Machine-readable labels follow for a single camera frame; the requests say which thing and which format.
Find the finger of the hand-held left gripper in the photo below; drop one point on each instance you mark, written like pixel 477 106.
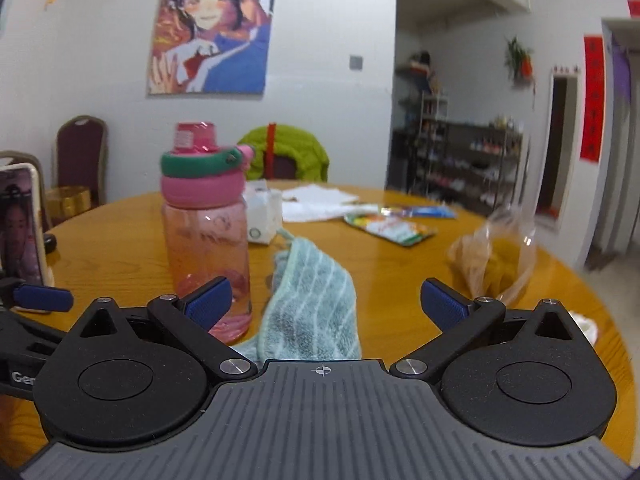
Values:
pixel 45 299

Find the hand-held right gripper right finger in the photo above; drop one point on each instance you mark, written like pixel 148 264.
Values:
pixel 442 305

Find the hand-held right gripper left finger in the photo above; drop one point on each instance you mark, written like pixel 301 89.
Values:
pixel 210 302

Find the pink water bottle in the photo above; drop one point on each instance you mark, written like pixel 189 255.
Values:
pixel 205 220

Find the teal striped cleaning cloth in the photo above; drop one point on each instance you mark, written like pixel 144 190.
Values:
pixel 310 300

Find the clear bag of snacks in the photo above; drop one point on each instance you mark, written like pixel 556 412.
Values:
pixel 492 260

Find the smartphone with lit screen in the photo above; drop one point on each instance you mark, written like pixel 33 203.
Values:
pixel 20 225

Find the orange green snack packet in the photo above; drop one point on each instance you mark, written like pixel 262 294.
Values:
pixel 390 227

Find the white tissue pack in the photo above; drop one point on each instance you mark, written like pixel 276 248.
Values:
pixel 262 212

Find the crumpled white tissue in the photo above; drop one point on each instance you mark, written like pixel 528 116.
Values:
pixel 585 329

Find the white paper sheet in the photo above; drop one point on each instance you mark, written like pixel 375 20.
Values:
pixel 315 202

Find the shoe rack with shoes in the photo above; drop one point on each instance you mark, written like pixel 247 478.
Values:
pixel 460 160

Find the maroon gold-framed chair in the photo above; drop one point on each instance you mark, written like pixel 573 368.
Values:
pixel 80 155
pixel 12 156

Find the maroon chair with jacket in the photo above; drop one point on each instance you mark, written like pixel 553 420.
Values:
pixel 287 167

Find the green puffer jacket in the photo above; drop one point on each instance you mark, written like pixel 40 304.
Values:
pixel 295 152

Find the tall metal shelf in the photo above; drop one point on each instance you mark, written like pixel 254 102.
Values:
pixel 432 110

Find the red vertical couplet banner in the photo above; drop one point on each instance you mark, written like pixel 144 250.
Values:
pixel 591 100

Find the potted green plant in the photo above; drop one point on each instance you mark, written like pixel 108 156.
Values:
pixel 519 57

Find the purple curtain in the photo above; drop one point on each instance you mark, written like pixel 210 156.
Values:
pixel 622 70

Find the red horizontal banner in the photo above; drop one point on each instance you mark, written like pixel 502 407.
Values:
pixel 634 10

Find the white framed wall mirror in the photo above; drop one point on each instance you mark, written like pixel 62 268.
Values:
pixel 557 145

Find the grey light switch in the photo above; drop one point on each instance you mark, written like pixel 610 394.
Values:
pixel 356 61

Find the anime wall poster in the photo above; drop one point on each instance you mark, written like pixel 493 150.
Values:
pixel 212 25

